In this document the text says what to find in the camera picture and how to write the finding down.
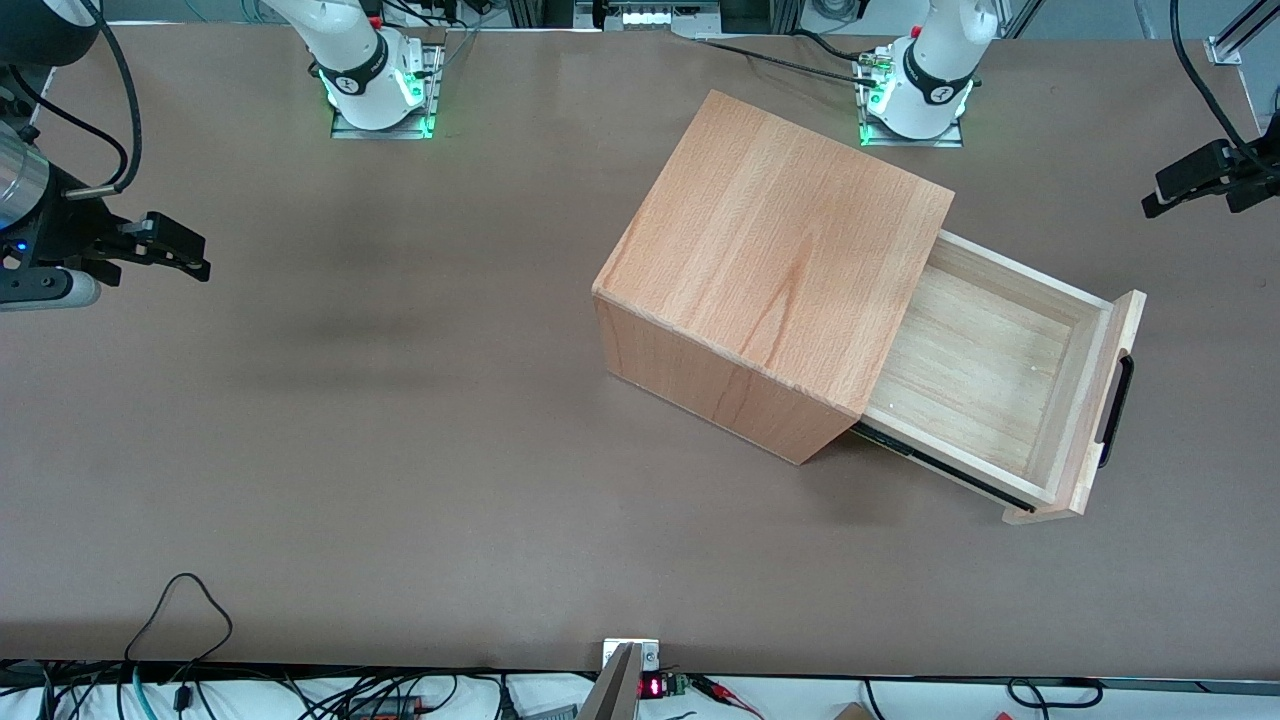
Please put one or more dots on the aluminium extrusion bracket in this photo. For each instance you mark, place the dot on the aluminium extrusion bracket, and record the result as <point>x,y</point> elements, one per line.
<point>1225,48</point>

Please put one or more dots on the small silver metal bracket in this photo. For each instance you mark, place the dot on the small silver metal bracket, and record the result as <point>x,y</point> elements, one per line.
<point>650,655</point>

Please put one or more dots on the grey metal camera post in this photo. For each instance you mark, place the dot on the grey metal camera post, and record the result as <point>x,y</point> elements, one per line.
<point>615,695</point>

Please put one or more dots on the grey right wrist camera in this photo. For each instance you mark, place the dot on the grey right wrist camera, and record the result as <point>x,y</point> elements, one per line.
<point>60,290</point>

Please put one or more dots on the black and orange device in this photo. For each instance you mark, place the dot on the black and orange device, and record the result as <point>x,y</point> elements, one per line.
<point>385,708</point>

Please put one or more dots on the red and black clip leads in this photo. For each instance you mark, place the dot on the red and black clip leads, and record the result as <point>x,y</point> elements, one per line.
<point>715,688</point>

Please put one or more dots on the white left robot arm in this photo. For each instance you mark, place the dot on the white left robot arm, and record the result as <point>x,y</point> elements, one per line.
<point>935,60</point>

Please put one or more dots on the light wooden drawer cabinet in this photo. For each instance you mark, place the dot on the light wooden drawer cabinet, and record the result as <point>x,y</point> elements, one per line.
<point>770,230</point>

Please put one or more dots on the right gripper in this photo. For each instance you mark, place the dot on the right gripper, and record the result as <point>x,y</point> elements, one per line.
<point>62,228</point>

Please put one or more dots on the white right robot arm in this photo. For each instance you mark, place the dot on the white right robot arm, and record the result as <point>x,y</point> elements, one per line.
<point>350,40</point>

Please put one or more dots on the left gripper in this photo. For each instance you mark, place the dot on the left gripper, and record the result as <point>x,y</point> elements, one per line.
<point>1248,174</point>

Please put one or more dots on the red digit display module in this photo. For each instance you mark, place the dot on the red digit display module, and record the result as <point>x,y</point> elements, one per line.
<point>652,687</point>

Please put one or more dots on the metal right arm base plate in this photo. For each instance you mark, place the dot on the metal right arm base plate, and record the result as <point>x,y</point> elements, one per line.
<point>432,100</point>

